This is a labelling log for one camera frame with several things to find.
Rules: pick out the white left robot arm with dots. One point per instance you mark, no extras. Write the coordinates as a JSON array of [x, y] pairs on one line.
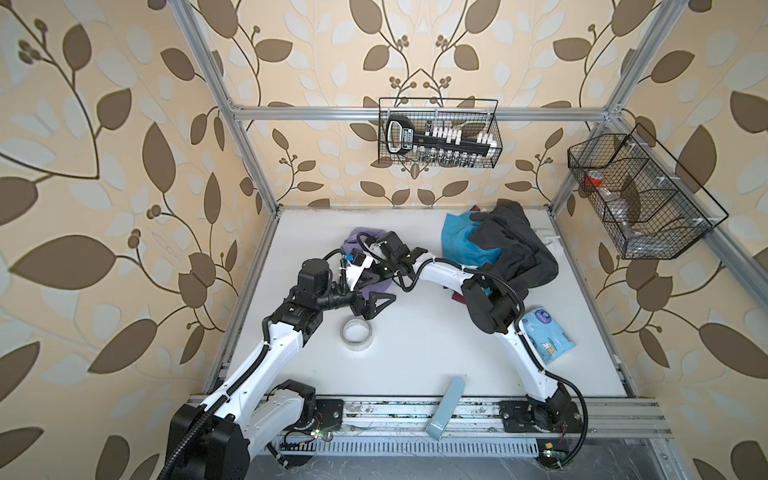
[[218, 438]]

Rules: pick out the blue tissue pack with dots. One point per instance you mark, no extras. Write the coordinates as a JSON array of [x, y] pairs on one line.
[[548, 338]]

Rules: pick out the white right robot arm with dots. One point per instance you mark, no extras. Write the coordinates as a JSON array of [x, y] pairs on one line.
[[552, 399]]

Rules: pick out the black wire basket back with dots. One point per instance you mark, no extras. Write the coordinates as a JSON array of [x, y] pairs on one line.
[[446, 112]]

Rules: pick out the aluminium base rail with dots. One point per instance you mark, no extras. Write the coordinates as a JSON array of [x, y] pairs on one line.
[[482, 426]]

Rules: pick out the teal cloth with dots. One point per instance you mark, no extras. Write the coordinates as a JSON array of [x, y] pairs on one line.
[[456, 245]]

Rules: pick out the black wire basket right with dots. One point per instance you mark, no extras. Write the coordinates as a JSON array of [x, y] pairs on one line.
[[652, 205]]

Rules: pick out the black wire basket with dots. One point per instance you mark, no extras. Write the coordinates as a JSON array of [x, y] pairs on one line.
[[652, 205], [446, 112]]

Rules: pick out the purple cloth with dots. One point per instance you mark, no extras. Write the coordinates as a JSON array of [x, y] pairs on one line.
[[358, 238]]

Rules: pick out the clear tape roll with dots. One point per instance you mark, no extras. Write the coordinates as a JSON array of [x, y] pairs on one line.
[[356, 334]]

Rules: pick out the maroon cloth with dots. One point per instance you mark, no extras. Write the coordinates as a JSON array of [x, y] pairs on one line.
[[457, 297]]

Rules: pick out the light blue flat bar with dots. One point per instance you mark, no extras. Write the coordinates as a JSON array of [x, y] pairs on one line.
[[440, 419]]

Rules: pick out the dark grey cloth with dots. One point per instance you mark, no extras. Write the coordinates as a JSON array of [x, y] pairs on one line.
[[513, 252]]

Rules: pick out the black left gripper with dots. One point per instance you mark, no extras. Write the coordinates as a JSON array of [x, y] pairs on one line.
[[367, 310]]

